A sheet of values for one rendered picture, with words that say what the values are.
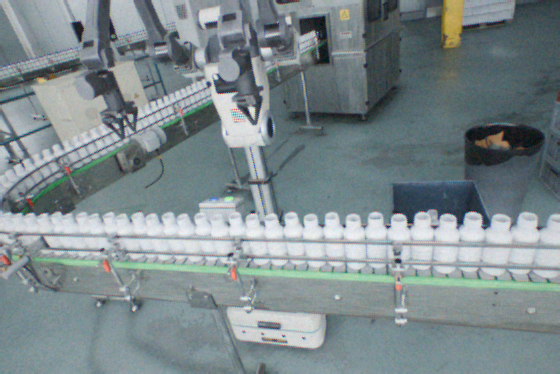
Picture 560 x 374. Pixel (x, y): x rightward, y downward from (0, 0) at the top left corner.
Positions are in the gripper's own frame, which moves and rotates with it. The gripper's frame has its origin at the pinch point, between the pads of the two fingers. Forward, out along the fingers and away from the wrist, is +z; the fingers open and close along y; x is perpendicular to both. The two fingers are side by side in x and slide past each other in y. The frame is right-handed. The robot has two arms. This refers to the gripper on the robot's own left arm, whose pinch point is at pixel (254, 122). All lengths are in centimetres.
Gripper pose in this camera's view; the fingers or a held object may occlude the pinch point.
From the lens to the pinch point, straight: 103.8
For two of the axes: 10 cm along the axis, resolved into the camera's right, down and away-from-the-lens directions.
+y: 2.4, -5.1, 8.3
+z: 1.7, 8.6, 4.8
